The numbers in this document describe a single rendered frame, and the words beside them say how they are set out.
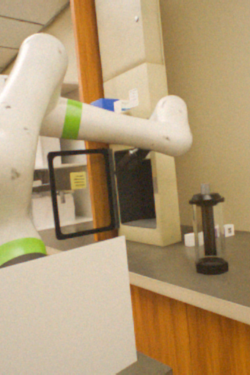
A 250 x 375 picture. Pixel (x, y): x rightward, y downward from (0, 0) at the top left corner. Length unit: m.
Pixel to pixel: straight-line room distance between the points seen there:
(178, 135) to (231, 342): 0.58
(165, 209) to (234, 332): 0.64
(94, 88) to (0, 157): 1.23
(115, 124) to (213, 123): 0.83
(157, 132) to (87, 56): 0.83
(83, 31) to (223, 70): 0.71
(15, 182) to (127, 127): 0.52
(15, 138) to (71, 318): 0.29
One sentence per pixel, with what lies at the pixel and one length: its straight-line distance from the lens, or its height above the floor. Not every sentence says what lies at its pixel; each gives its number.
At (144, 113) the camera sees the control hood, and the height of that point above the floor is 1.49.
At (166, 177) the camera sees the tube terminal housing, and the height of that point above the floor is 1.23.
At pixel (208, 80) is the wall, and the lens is 1.74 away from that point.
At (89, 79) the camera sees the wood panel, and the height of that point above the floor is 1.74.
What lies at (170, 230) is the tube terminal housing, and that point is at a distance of 1.42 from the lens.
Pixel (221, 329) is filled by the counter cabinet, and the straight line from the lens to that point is 0.94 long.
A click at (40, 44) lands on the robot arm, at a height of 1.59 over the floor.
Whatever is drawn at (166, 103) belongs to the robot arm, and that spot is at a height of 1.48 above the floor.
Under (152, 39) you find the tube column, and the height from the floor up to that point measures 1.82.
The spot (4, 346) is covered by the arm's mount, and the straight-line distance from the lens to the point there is 0.49.
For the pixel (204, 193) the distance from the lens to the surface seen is 1.01.
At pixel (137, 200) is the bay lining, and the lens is 1.66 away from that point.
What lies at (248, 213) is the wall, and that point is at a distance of 1.63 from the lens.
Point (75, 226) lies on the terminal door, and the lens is 1.52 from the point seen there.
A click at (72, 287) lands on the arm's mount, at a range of 0.51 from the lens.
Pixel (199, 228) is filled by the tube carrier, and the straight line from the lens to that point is 1.01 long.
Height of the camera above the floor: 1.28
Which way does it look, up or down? 3 degrees down
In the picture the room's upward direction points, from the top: 6 degrees counter-clockwise
